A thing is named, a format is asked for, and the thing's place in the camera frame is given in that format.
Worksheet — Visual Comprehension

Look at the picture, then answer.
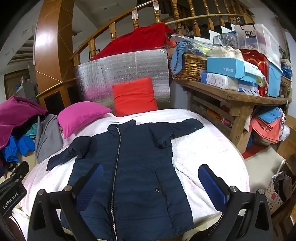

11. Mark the light blue shoe box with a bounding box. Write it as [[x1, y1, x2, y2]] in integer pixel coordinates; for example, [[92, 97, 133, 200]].
[[206, 57, 246, 80]]

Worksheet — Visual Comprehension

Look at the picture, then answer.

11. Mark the cream leather sofa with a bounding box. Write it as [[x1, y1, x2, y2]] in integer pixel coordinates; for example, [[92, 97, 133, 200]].
[[7, 154, 37, 173]]

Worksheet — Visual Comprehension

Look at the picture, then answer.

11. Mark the grey dotted bag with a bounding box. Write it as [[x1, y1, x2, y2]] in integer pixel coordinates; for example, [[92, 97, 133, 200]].
[[213, 33, 238, 49]]

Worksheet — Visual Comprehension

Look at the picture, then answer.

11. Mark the blue folded towel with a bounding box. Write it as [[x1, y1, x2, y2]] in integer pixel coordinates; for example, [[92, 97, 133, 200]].
[[257, 107, 281, 123]]

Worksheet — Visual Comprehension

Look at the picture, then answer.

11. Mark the floral paper bag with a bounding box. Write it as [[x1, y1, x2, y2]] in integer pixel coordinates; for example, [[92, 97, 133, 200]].
[[265, 171, 293, 215]]

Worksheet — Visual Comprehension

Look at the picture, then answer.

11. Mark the pink pillow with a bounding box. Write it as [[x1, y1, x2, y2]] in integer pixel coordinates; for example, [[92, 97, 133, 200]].
[[57, 101, 113, 139]]

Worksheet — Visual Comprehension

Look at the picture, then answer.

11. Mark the red-orange pillow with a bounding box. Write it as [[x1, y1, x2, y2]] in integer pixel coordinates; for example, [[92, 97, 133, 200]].
[[112, 77, 158, 117]]

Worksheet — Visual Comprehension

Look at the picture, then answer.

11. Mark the grey garment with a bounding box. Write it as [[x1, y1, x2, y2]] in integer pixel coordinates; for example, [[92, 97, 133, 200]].
[[35, 114, 64, 164]]

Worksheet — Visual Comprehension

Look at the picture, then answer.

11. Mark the wooden stair railing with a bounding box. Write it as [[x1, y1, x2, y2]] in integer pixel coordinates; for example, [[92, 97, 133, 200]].
[[69, 0, 255, 67]]

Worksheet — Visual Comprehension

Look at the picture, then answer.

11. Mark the white fleece blanket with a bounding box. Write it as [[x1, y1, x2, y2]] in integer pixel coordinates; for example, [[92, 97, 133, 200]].
[[11, 108, 250, 239]]

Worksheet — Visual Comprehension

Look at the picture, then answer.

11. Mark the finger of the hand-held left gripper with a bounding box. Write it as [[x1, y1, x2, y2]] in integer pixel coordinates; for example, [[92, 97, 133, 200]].
[[6, 161, 30, 183]]

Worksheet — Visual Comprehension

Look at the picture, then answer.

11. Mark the blue cloth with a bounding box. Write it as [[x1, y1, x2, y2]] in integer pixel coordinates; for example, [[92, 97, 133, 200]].
[[171, 41, 192, 75]]

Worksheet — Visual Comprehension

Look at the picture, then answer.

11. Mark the bright blue garment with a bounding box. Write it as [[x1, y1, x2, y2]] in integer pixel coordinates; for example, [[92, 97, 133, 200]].
[[1, 136, 36, 163]]

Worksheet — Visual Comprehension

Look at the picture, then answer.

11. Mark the teal garment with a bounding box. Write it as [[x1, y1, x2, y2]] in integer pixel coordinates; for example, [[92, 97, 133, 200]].
[[25, 123, 38, 139]]

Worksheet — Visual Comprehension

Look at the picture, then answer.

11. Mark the red floor mat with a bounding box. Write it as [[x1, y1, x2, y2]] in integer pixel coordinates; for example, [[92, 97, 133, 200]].
[[242, 144, 262, 160]]

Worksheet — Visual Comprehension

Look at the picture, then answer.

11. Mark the cream knitted cloth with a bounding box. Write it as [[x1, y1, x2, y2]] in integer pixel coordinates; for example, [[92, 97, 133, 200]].
[[206, 46, 244, 61]]

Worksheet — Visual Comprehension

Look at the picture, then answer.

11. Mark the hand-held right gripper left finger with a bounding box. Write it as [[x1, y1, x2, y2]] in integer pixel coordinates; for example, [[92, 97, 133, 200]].
[[27, 163, 105, 241]]

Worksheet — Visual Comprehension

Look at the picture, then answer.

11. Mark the red cloth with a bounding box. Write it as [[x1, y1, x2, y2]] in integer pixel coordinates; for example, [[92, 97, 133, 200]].
[[90, 23, 175, 62]]

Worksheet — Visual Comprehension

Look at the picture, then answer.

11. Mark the small wicker basket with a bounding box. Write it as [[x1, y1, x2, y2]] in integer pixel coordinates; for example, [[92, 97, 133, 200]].
[[281, 75, 292, 88]]

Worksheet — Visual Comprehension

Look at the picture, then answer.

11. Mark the grey cabinet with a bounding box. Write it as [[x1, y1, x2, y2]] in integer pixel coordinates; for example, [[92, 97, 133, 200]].
[[16, 81, 37, 102]]

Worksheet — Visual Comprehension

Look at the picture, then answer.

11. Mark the cardboard box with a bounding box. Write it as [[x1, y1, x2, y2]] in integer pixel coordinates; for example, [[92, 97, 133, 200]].
[[276, 116, 296, 159]]

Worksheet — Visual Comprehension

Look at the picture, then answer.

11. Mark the white patterned package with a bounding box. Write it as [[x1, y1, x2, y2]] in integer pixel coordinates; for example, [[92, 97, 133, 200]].
[[201, 72, 240, 91]]

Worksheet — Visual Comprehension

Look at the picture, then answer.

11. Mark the stack of coral towels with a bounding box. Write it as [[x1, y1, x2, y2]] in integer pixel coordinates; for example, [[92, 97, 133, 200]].
[[251, 116, 284, 144]]

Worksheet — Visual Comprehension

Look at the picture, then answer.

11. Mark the large wicker basket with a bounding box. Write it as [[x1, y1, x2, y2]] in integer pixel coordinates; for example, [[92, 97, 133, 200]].
[[168, 53, 207, 81]]

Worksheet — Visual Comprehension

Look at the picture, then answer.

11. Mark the navy blue padded jacket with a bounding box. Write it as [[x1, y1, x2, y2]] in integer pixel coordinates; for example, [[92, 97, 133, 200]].
[[46, 119, 204, 241]]

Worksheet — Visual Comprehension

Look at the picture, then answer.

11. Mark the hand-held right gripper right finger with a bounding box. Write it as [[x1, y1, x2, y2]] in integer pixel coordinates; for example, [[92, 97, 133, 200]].
[[198, 164, 274, 241]]

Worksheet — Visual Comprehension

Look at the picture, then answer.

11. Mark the rough wooden table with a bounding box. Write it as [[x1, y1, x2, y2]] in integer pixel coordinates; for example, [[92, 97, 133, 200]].
[[172, 77, 292, 154]]

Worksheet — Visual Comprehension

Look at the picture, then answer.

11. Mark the blue plastic bin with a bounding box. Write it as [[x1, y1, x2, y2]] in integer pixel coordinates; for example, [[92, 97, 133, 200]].
[[267, 61, 283, 98]]

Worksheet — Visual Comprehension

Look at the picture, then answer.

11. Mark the red patterned package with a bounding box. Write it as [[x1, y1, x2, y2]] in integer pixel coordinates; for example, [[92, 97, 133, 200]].
[[240, 49, 270, 97]]

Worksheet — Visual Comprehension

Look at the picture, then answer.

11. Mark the silver foil mat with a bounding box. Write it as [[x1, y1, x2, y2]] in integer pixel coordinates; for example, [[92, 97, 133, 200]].
[[75, 49, 171, 112]]

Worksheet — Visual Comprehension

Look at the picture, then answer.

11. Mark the clear plastic storage box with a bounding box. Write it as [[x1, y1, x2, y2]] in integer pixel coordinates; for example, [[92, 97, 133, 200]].
[[234, 23, 281, 67]]

